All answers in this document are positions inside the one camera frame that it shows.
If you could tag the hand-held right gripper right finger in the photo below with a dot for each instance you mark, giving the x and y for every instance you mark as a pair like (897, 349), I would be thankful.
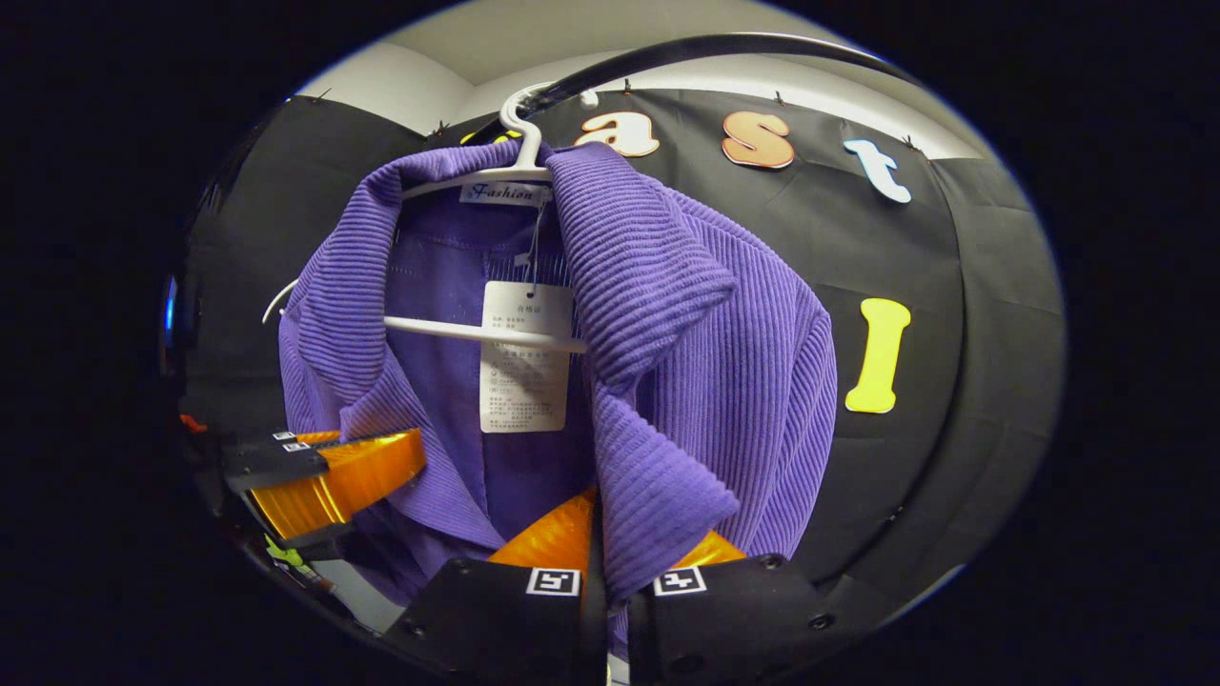
(734, 619)

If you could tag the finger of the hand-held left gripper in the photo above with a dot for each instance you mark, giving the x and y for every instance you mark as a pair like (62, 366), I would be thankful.
(276, 467)
(353, 476)

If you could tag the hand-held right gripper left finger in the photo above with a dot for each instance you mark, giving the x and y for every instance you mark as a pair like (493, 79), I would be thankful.
(496, 619)

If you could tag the white clothes hanger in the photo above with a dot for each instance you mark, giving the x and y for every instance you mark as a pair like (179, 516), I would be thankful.
(438, 329)

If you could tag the black clothes rack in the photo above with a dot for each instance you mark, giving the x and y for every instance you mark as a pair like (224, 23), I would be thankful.
(715, 43)

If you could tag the neon green item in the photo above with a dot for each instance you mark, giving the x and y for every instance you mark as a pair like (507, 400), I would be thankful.
(284, 553)

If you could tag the black backdrop cloth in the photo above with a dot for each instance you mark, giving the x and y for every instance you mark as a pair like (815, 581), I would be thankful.
(858, 248)

